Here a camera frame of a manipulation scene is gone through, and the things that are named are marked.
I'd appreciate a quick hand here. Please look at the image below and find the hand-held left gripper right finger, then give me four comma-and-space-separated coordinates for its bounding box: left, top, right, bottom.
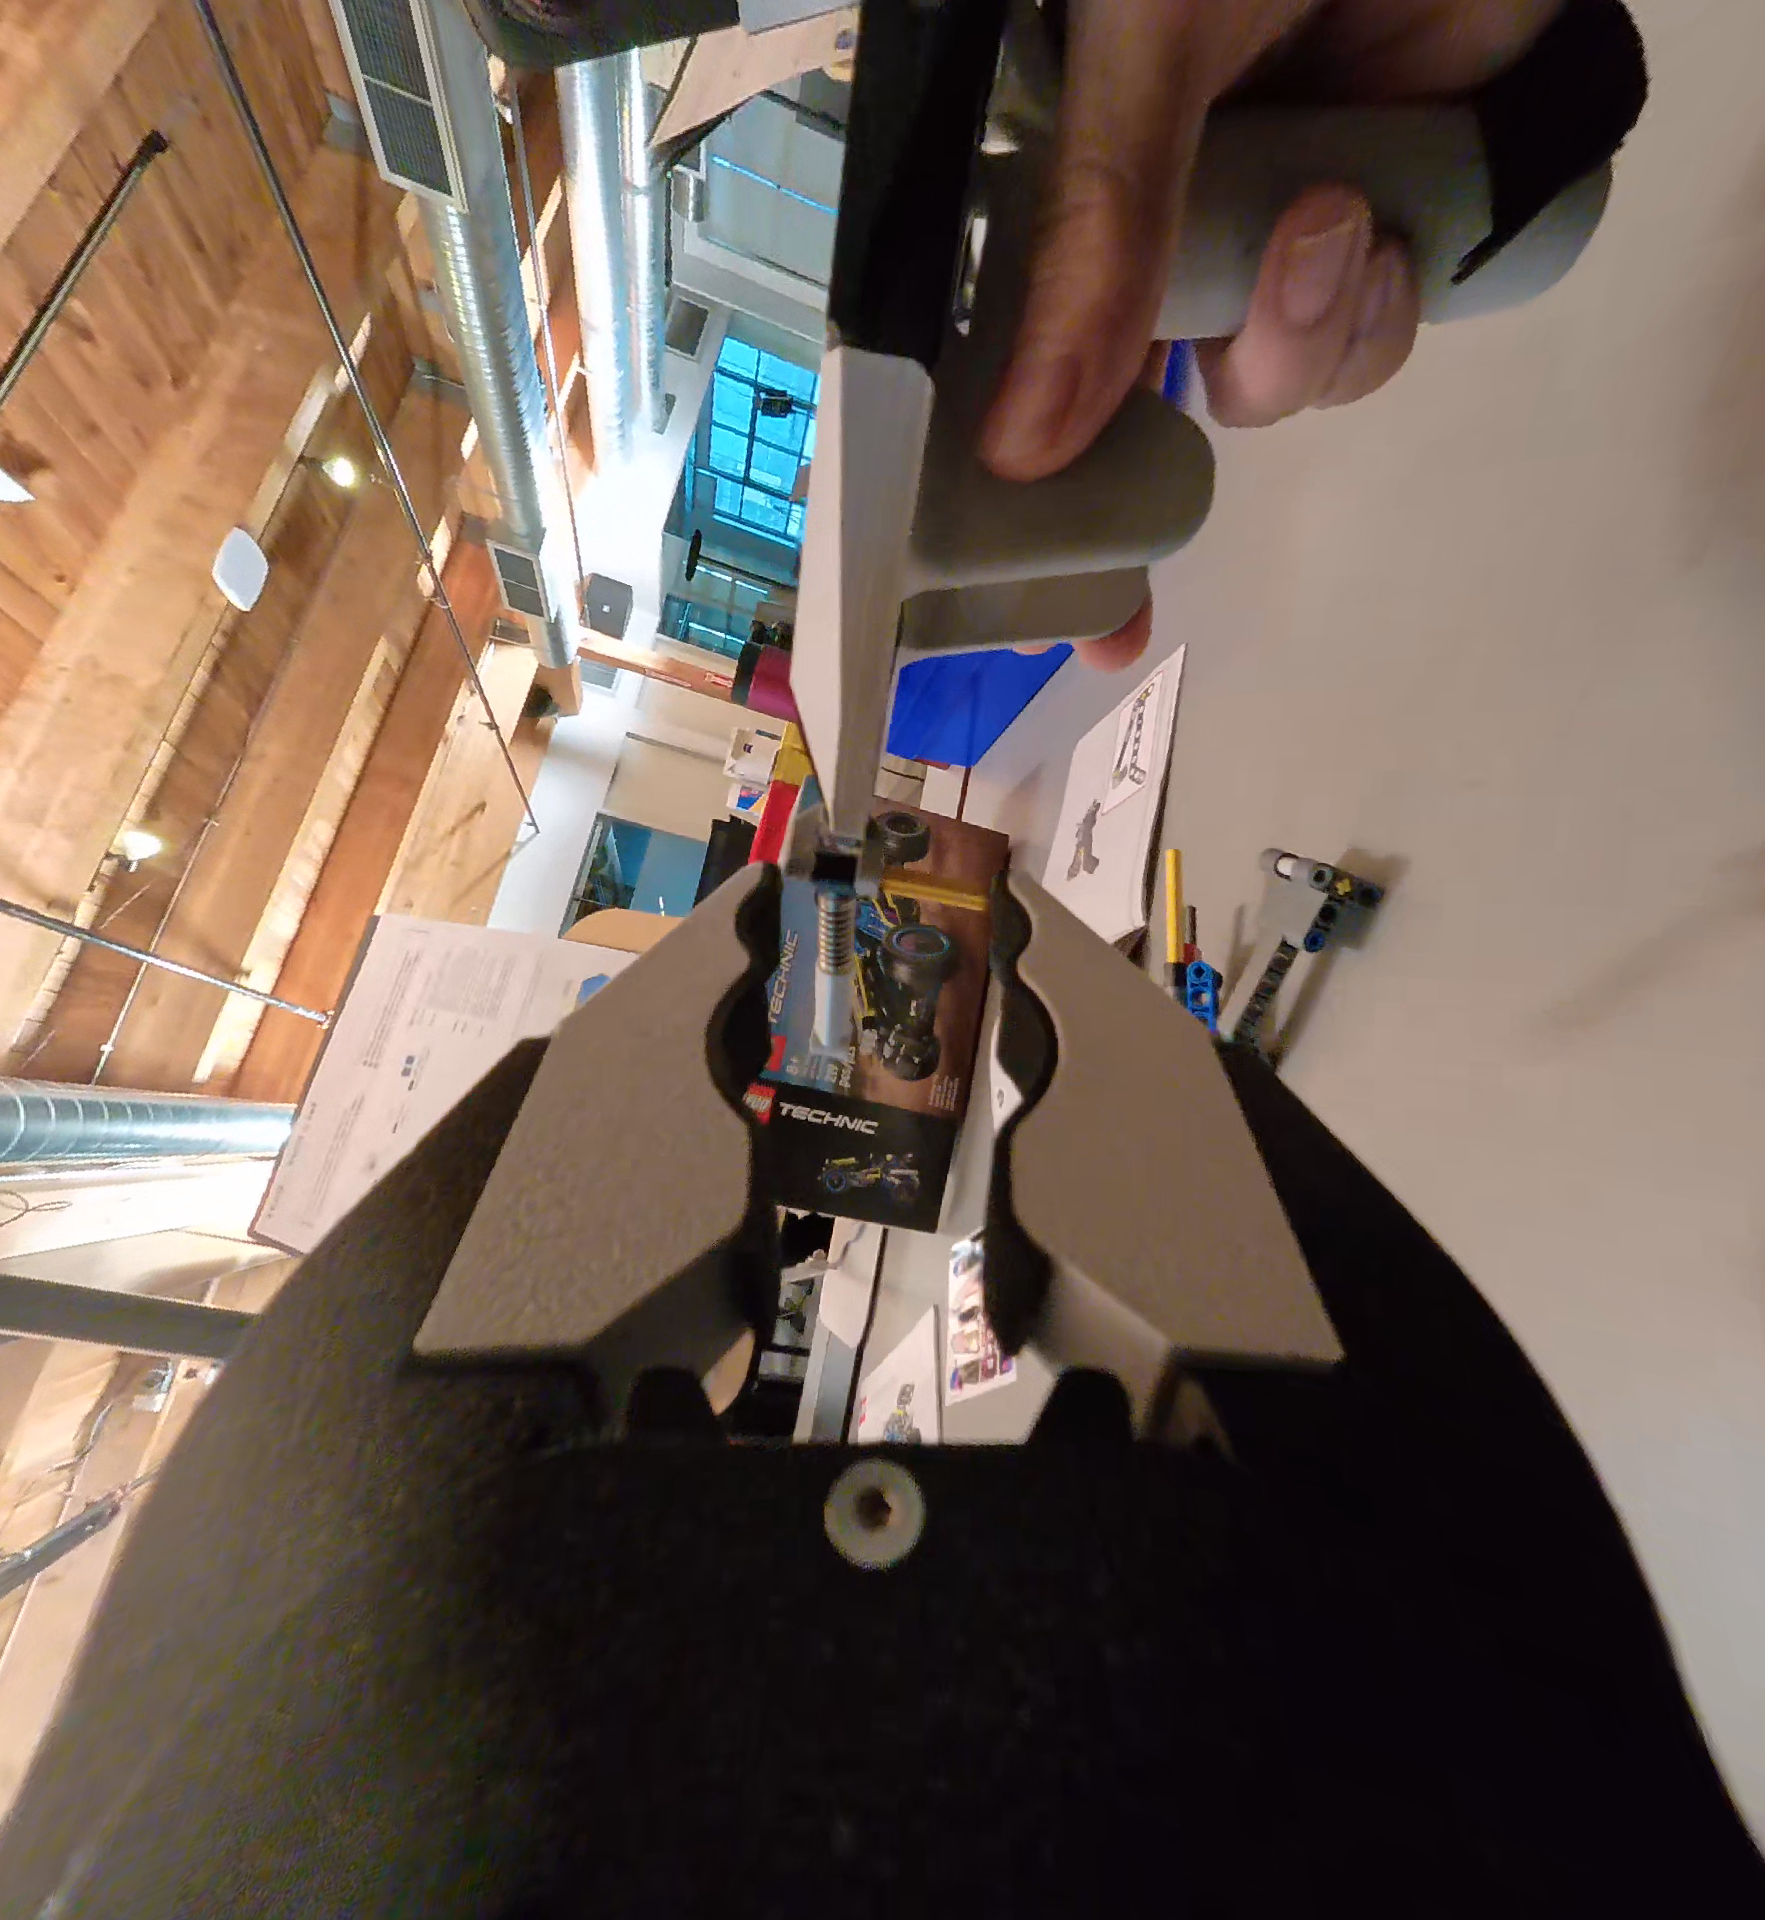
984, 873, 1345, 1433

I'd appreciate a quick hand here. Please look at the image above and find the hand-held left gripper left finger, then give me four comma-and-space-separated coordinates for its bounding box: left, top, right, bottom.
409, 860, 785, 1413

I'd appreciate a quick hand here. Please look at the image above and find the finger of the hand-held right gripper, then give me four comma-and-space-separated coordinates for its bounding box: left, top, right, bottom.
788, 345, 938, 832

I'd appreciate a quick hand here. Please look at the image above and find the grey toy shock absorber assembly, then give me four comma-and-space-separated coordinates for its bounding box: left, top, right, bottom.
804, 819, 872, 1052

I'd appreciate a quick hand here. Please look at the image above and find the toy set box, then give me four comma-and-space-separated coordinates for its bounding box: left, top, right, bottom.
739, 810, 1013, 1236

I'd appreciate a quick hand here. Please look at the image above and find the person's right hand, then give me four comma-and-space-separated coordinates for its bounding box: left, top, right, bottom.
976, 0, 1431, 678

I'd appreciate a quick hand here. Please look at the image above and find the blue bin with square tag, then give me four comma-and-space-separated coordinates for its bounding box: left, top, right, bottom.
888, 645, 1073, 769

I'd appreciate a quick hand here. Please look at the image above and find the sticker sheet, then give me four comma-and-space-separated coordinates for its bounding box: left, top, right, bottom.
947, 1243, 1023, 1389

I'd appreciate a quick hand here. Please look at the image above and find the car picture leaflet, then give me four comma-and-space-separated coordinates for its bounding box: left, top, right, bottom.
851, 1306, 943, 1446

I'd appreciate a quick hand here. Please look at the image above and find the open instruction booklet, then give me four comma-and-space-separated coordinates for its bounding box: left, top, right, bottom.
1045, 645, 1187, 946

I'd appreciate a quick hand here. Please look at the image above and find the silver ventilation duct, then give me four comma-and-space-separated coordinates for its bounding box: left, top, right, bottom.
416, 0, 633, 678
0, 1069, 298, 1174

